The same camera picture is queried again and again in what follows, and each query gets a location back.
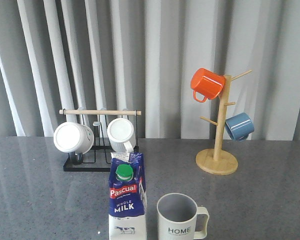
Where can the blue white milk carton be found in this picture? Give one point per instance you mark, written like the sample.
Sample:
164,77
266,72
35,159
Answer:
127,197

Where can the white ribbed mug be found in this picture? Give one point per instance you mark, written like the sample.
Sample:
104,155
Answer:
121,134

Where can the white mug with smiley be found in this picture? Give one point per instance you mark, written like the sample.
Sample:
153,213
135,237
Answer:
75,139

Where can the grey white curtain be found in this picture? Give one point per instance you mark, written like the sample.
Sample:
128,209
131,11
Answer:
141,55

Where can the white HOME mug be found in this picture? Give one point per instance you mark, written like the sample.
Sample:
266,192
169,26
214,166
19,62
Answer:
180,218

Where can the orange mug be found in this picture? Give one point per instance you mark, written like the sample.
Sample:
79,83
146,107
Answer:
206,85

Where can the blue mug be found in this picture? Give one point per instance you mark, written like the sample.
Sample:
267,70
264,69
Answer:
239,126

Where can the black wire mug rack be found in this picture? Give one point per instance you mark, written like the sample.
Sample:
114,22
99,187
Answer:
98,158

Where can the wooden mug tree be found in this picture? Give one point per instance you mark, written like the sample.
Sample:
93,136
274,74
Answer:
215,160

